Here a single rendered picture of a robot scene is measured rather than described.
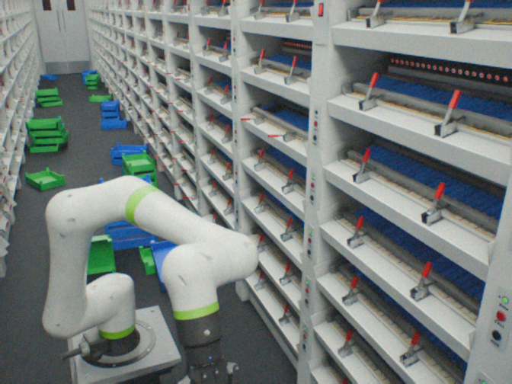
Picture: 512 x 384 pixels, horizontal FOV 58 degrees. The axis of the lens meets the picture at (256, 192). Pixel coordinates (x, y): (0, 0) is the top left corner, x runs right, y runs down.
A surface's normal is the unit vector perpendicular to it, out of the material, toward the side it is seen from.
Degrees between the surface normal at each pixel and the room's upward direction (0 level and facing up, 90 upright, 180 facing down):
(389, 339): 16
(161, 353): 2
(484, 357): 90
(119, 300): 88
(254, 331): 0
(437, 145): 106
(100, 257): 90
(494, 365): 90
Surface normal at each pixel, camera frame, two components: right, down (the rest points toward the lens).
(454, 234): -0.25, -0.85
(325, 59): -0.93, 0.14
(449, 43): -0.89, 0.39
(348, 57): 0.38, 0.35
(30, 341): 0.00, -0.93
